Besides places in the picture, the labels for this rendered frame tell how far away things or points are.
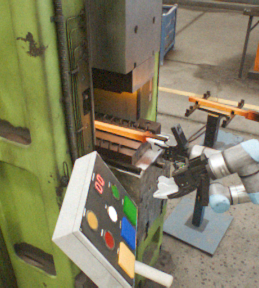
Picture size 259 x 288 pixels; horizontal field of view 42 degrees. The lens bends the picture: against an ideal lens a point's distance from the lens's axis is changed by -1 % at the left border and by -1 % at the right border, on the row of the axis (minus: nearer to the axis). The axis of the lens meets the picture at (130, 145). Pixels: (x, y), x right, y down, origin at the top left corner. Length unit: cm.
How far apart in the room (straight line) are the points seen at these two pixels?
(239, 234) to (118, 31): 178
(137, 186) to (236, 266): 110
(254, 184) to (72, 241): 54
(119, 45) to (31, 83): 32
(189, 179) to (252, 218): 168
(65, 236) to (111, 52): 66
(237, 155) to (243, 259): 146
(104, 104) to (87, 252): 110
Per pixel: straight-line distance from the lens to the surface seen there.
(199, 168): 105
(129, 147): 150
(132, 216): 116
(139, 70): 133
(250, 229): 262
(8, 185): 166
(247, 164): 104
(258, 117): 193
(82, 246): 90
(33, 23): 106
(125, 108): 181
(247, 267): 240
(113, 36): 121
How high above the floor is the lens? 183
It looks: 34 degrees down
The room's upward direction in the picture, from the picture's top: straight up
